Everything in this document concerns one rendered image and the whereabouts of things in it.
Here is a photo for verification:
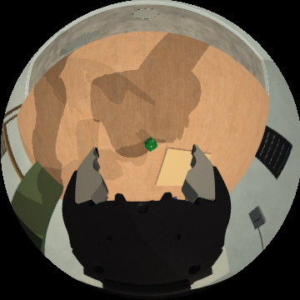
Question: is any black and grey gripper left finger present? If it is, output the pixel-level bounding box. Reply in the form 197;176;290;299
62;147;108;249

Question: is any green die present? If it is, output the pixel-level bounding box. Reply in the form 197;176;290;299
145;137;158;152

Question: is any tan square mat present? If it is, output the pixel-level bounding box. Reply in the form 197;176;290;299
156;147;193;186

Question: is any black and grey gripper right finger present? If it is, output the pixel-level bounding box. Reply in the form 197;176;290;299
182;144;231;248

